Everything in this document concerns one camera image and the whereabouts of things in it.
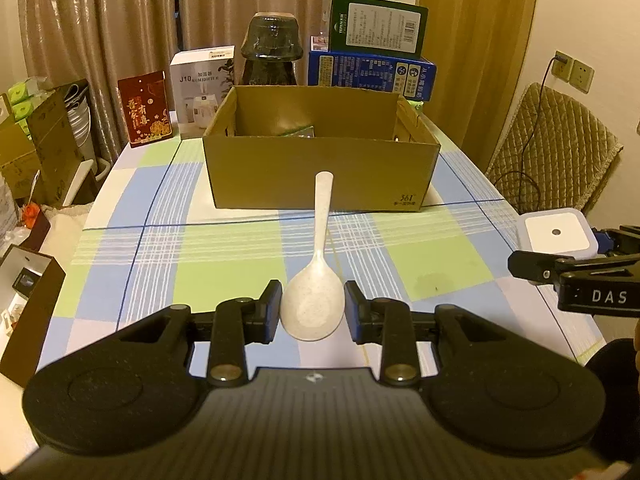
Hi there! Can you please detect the blue carton box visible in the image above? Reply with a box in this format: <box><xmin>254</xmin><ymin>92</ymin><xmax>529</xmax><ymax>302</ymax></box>
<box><xmin>307</xmin><ymin>51</ymin><xmax>437</xmax><ymax>101</ymax></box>

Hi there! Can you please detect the brown cardboard box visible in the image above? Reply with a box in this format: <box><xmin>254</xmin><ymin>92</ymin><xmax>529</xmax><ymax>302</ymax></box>
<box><xmin>203</xmin><ymin>86</ymin><xmax>440</xmax><ymax>212</ymax></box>

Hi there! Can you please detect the beige curtain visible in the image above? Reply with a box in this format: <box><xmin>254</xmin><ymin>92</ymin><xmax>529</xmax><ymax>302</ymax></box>
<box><xmin>17</xmin><ymin>0</ymin><xmax>323</xmax><ymax>162</ymax></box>

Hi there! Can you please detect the checkered tablecloth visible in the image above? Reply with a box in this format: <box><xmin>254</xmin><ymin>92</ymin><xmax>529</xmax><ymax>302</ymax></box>
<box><xmin>41</xmin><ymin>138</ymin><xmax>604</xmax><ymax>364</ymax></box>

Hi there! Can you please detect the dark glass jar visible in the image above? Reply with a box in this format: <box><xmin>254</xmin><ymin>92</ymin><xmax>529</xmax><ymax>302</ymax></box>
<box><xmin>241</xmin><ymin>12</ymin><xmax>304</xmax><ymax>86</ymax></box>

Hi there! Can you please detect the green white long box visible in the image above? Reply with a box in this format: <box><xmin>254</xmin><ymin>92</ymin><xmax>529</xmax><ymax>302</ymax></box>
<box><xmin>279</xmin><ymin>125</ymin><xmax>314</xmax><ymax>139</ymax></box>

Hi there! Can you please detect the white square night light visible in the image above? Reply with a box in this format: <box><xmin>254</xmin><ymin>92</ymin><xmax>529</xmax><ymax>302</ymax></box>
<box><xmin>516</xmin><ymin>208</ymin><xmax>599</xmax><ymax>260</ymax></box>

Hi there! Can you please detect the wall power socket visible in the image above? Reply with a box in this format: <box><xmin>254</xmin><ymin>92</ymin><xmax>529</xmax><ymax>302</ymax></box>
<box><xmin>551</xmin><ymin>51</ymin><xmax>594</xmax><ymax>94</ymax></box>

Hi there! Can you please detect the green tissue pack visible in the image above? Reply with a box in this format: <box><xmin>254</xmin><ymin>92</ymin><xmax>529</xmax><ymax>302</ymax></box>
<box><xmin>408</xmin><ymin>100</ymin><xmax>424</xmax><ymax>113</ymax></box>

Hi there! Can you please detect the dark green product box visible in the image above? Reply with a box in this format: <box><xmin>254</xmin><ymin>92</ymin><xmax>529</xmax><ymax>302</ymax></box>
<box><xmin>329</xmin><ymin>0</ymin><xmax>428</xmax><ymax>60</ymax></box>

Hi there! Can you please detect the white humidifier box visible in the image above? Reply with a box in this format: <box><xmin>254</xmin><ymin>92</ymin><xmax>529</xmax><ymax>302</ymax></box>
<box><xmin>169</xmin><ymin>46</ymin><xmax>235</xmax><ymax>139</ymax></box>

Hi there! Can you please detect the white plastic rice spoon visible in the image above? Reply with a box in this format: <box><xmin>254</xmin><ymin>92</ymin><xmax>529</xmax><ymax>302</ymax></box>
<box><xmin>280</xmin><ymin>171</ymin><xmax>345</xmax><ymax>341</ymax></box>

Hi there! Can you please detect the quilted beige chair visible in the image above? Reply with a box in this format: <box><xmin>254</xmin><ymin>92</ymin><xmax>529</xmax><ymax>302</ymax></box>
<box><xmin>486</xmin><ymin>82</ymin><xmax>623</xmax><ymax>214</ymax></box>

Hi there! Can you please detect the red gift box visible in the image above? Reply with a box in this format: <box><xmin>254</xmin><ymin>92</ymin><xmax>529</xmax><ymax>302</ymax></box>
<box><xmin>117</xmin><ymin>70</ymin><xmax>172</xmax><ymax>148</ymax></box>

